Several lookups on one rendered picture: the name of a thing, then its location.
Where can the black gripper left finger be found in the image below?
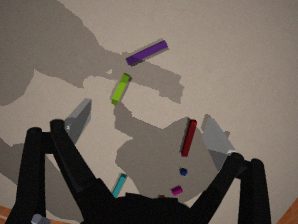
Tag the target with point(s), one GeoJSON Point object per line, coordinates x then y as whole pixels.
{"type": "Point", "coordinates": [86, 189]}

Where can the lime green rod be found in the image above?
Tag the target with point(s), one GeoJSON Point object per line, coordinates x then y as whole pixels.
{"type": "Point", "coordinates": [120, 89]}

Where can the small magenta block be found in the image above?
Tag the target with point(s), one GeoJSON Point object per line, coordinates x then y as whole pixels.
{"type": "Point", "coordinates": [177, 190]}

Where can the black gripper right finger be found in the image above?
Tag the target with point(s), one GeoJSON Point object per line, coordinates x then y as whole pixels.
{"type": "Point", "coordinates": [254, 207]}

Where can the turquoise rod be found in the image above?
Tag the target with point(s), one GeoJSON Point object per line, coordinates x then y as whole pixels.
{"type": "Point", "coordinates": [119, 185]}

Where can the red rod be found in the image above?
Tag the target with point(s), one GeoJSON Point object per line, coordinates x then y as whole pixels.
{"type": "Point", "coordinates": [189, 137]}

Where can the purple rod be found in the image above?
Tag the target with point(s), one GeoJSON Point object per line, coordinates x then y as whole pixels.
{"type": "Point", "coordinates": [146, 52]}

